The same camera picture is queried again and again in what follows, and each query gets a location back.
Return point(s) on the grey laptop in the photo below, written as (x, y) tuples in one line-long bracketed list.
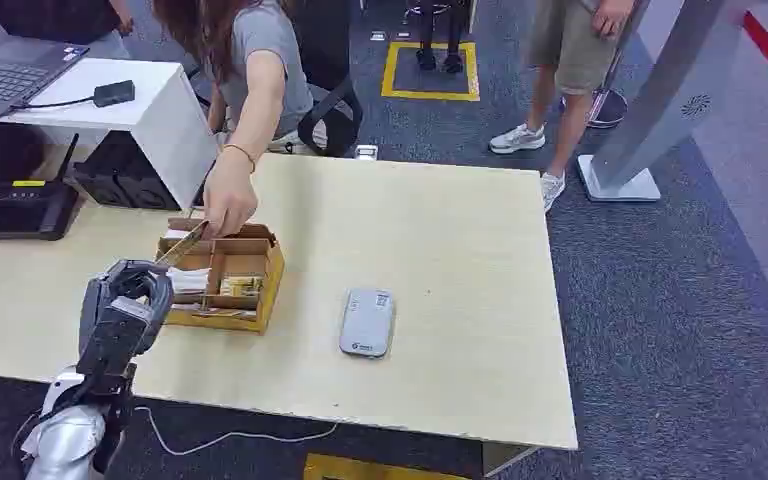
[(6, 73)]

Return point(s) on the white card stack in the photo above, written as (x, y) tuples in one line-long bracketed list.
[(188, 280)]

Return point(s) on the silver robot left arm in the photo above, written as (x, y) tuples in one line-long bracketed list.
[(66, 437)]

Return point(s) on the chrome pole with base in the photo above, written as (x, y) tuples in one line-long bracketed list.
[(608, 107)]

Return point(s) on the black power adapter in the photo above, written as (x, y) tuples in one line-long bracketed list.
[(114, 93)]

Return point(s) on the standing person in shorts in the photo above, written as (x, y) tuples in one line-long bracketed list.
[(569, 46)]

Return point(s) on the black office chair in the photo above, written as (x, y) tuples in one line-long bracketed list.
[(334, 99)]

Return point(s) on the yellow floor tape strip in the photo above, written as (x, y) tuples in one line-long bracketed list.
[(357, 469)]

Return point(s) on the person's right hand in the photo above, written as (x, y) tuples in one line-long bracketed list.
[(228, 195)]

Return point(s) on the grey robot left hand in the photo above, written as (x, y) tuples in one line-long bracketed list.
[(129, 281)]

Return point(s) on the black robot legs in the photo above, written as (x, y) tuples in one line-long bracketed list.
[(438, 56)]

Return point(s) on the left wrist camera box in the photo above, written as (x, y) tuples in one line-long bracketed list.
[(116, 338)]

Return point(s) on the wooden card box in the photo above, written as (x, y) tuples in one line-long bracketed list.
[(251, 318)]

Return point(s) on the yellow floor tape square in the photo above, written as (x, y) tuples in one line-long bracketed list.
[(388, 69)]

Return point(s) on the white desk riser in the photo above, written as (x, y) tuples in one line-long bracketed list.
[(159, 112)]

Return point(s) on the black router with antenna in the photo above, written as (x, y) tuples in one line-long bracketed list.
[(26, 212)]

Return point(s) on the person behind laptop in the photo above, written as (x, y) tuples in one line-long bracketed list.
[(59, 16)]

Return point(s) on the grey kiosk stand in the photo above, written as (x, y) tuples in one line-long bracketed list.
[(669, 99)]

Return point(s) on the gold card stack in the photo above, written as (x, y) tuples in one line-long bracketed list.
[(241, 285)]

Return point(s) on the small white floor box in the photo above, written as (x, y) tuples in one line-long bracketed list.
[(366, 152)]

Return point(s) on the black speaker box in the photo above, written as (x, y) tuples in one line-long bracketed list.
[(122, 175)]

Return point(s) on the seated person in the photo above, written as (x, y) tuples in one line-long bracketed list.
[(265, 40)]

